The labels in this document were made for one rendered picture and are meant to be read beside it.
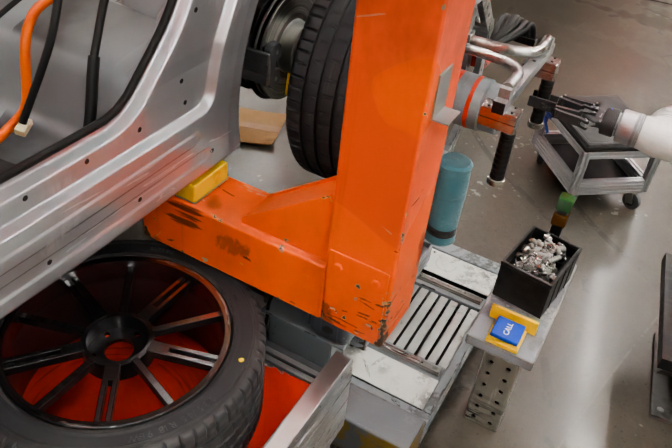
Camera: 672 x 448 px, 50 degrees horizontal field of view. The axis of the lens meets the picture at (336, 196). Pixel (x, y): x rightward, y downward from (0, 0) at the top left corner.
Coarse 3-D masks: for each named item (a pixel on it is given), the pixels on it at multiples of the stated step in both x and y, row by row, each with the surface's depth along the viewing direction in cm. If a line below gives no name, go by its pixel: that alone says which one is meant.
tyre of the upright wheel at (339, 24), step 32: (320, 0) 171; (352, 0) 170; (320, 32) 171; (352, 32) 167; (320, 64) 170; (288, 96) 177; (320, 96) 173; (288, 128) 182; (320, 128) 176; (320, 160) 185
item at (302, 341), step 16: (272, 304) 210; (288, 304) 210; (272, 320) 208; (288, 320) 205; (304, 320) 206; (320, 320) 196; (272, 336) 212; (288, 336) 208; (304, 336) 204; (320, 336) 201; (336, 336) 196; (352, 336) 199; (304, 352) 208; (320, 352) 204
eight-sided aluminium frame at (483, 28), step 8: (480, 0) 184; (488, 0) 190; (480, 8) 190; (488, 8) 193; (480, 16) 195; (488, 16) 197; (480, 24) 202; (488, 24) 199; (480, 32) 204; (488, 32) 203; (464, 56) 210; (464, 64) 211; (480, 64) 209; (480, 72) 211; (456, 128) 213; (456, 136) 214; (448, 144) 213; (448, 152) 212
